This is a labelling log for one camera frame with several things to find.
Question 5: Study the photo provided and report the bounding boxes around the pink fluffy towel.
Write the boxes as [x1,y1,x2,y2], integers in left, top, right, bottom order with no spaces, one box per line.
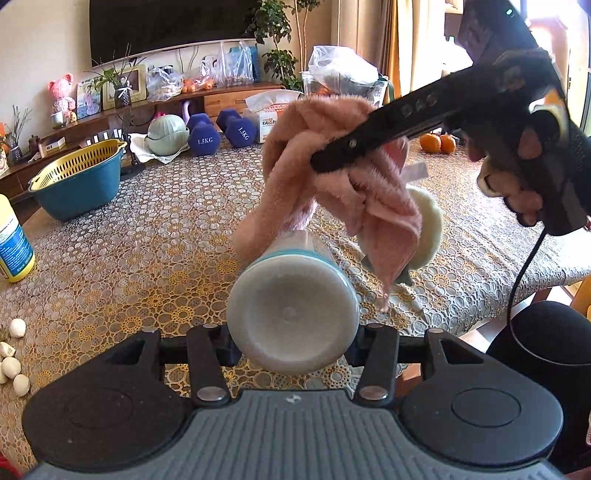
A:
[232,95,424,311]

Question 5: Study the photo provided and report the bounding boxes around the clear plastic bag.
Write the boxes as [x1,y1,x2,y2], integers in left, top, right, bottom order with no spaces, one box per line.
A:
[146,64,185,103]
[200,40,256,89]

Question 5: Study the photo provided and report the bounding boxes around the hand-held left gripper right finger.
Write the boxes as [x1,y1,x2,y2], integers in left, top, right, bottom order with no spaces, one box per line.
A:
[344,323,485,402]

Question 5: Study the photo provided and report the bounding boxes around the pale green round bowl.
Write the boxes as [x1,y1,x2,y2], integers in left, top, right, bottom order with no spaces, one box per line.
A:
[146,113,190,156]

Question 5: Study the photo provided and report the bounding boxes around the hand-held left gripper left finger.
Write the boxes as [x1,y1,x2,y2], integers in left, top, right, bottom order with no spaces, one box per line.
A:
[104,323,243,408]

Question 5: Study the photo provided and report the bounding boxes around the orange and white tissue box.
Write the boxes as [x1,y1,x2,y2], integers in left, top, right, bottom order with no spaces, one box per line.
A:
[244,89,306,144]

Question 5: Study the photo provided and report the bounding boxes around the black cable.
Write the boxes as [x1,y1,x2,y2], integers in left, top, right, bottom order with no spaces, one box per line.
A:
[507,230,591,366]

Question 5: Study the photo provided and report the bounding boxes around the yellow and white bottle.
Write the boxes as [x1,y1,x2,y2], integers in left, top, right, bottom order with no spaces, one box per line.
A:
[0,193,36,284]

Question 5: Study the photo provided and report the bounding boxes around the white cloth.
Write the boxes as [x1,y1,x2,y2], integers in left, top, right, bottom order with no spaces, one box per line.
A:
[128,131,191,165]

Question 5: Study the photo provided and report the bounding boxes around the printed picture card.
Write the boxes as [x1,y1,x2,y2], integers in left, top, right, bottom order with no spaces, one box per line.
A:
[76,78,102,117]

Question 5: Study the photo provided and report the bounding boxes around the yellow curtain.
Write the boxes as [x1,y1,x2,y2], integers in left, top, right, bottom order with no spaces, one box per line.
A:
[382,0,464,99]

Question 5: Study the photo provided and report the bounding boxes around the pile of oranges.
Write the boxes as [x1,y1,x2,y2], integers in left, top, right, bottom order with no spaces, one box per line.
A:
[181,76,216,94]

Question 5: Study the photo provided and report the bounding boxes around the person's black trouser leg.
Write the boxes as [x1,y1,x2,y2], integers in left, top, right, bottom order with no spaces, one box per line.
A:
[485,300,591,478]

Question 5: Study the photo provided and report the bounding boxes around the black television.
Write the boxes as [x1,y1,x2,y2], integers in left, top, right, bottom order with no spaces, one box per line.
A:
[89,0,260,71]

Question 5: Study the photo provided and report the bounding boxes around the wooden television console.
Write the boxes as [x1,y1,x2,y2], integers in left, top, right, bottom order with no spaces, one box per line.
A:
[0,82,286,200]

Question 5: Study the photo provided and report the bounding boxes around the plastic bag with bowls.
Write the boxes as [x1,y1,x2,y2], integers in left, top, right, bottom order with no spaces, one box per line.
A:
[301,44,391,100]

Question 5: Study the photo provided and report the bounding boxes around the leafy plant in dark vase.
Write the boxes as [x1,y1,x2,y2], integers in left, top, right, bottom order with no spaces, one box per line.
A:
[87,43,149,110]

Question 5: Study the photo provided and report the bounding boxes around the pink bear figure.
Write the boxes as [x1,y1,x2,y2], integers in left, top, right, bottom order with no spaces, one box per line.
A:
[47,73,78,128]

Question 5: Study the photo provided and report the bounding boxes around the person's right hand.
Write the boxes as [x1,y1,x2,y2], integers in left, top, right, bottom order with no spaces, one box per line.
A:
[466,108,562,228]

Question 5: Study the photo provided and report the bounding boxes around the blue dumbbell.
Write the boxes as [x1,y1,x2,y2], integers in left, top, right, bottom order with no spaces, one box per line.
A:
[215,109,257,149]
[187,113,218,158]

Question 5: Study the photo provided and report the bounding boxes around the cream round lid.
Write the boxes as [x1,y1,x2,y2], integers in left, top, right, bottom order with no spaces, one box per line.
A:
[404,184,445,271]

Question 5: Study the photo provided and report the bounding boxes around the bare twigs in vase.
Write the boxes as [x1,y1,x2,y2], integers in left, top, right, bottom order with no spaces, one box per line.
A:
[6,105,34,163]

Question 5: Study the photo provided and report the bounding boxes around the teal basin with yellow strainer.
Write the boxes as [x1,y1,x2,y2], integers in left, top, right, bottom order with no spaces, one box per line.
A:
[28,139,128,222]

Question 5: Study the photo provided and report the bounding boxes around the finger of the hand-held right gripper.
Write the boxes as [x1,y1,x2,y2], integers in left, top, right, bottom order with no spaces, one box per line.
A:
[310,78,447,175]

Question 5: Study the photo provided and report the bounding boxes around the white router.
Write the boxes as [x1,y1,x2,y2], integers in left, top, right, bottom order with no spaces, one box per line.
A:
[89,128,124,147]

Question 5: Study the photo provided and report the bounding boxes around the framed photo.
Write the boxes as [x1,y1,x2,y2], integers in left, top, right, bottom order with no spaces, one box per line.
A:
[101,64,148,110]

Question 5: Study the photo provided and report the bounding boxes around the tall potted tree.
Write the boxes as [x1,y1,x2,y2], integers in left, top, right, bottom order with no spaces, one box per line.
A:
[246,0,325,92]

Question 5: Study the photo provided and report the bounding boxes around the white cup with teal band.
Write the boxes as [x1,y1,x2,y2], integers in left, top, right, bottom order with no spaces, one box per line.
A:
[226,229,360,376]

